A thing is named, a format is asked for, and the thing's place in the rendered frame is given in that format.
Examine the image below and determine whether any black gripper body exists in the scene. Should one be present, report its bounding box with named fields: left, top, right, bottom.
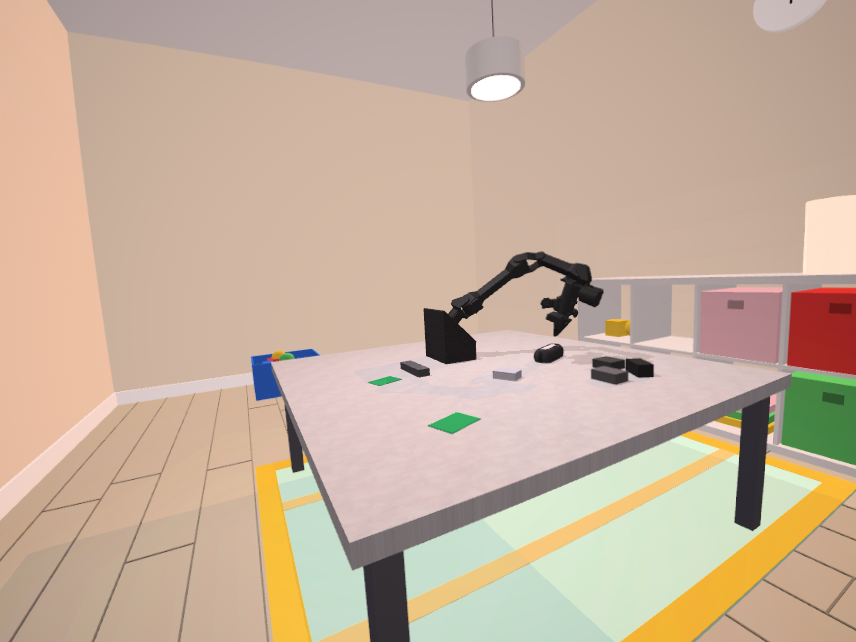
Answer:
left=546, top=295, right=578, bottom=325

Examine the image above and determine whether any small green block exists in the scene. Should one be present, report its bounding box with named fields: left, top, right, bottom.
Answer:
left=367, top=376, right=402, bottom=386

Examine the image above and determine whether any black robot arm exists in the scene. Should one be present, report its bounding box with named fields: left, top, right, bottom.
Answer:
left=448, top=251, right=603, bottom=323

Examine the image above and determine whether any flat green rectangular plate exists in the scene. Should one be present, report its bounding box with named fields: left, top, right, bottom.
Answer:
left=428, top=412, right=481, bottom=434

